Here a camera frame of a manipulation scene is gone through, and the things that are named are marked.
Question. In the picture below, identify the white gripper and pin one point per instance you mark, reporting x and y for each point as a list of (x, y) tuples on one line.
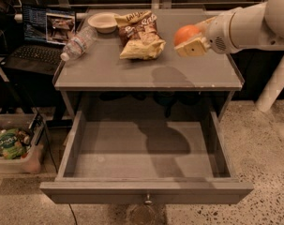
[(218, 34)]

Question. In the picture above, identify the orange fruit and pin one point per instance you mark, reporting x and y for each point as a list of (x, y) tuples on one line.
[(185, 33)]

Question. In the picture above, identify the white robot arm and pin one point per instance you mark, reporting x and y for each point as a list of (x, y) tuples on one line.
[(256, 27)]

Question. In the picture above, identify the grey cabinet counter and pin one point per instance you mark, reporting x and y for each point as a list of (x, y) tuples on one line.
[(101, 68)]

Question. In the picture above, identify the grey open top drawer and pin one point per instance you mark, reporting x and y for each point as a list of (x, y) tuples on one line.
[(123, 161)]

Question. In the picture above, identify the metal drawer knob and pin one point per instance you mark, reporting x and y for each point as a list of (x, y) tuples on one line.
[(148, 200)]

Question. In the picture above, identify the metal window railing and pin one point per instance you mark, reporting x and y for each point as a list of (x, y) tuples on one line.
[(122, 3)]

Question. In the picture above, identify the yellow brown chip bag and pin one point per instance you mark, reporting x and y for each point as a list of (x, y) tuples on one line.
[(139, 36)]

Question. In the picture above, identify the white paper bowl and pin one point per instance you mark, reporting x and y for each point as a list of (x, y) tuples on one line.
[(103, 22)]

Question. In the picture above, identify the clear plastic water bottle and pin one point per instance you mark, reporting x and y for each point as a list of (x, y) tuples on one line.
[(79, 44)]

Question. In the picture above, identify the black open laptop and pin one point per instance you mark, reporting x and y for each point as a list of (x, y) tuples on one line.
[(46, 30)]

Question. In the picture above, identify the clear plastic storage bin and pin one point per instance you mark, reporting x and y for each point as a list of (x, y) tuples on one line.
[(36, 144)]

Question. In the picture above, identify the green snack bag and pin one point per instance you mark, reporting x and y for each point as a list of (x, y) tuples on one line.
[(12, 143)]

